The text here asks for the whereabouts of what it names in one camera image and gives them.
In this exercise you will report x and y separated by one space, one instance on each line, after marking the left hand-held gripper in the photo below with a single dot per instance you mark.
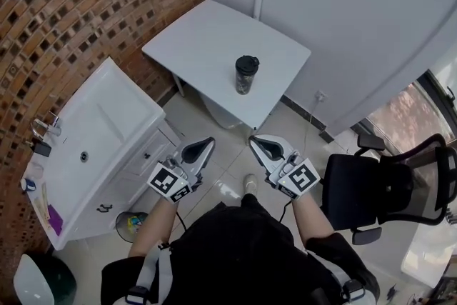
164 180

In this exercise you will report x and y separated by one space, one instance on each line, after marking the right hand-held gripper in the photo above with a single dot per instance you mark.
300 178

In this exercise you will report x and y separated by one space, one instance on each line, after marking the black travel cup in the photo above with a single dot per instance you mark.
243 84

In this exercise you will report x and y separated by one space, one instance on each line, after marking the black lid with gold pattern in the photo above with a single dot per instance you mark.
246 64

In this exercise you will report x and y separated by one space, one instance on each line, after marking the person's right forearm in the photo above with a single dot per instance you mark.
310 221

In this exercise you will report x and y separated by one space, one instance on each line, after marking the person's left forearm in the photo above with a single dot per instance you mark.
151 225

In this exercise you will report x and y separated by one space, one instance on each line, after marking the white shoulder harness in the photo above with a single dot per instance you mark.
150 268

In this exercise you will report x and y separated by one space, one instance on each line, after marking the small blue cup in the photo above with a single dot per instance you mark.
28 184

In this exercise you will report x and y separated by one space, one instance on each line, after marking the person's white shoe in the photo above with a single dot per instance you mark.
250 184

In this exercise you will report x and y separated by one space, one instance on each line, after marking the black mesh office chair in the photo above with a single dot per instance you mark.
357 185

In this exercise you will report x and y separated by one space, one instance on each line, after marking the black mesh wastebasket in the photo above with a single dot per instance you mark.
130 226

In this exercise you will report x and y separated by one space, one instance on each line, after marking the white vanity sink cabinet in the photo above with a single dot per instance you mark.
100 139

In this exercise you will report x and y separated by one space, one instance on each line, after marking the person's black clothed body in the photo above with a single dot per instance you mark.
235 253

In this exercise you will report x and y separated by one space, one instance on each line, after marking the white folding table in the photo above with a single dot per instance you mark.
207 46

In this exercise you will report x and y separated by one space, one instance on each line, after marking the black framed window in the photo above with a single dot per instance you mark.
410 110

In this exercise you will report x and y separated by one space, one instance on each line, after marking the small black box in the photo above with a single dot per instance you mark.
42 149

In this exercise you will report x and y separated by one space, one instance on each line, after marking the purple cloth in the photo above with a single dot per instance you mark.
55 221

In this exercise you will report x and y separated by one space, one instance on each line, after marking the chrome sink faucet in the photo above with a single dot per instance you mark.
43 126

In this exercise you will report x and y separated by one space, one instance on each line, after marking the light wooden brush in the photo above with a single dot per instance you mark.
44 205

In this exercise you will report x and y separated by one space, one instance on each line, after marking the dark green bin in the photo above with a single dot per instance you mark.
64 278

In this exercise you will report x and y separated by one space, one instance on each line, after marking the white oval plastic seat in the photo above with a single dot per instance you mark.
30 282

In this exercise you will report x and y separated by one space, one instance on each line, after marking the white wall socket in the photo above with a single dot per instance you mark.
320 95

